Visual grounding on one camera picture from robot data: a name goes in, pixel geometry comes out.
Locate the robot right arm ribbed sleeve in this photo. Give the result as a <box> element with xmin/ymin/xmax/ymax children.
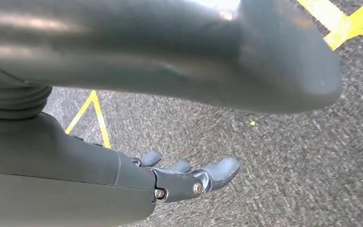
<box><xmin>0</xmin><ymin>54</ymin><xmax>53</xmax><ymax>120</ymax></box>

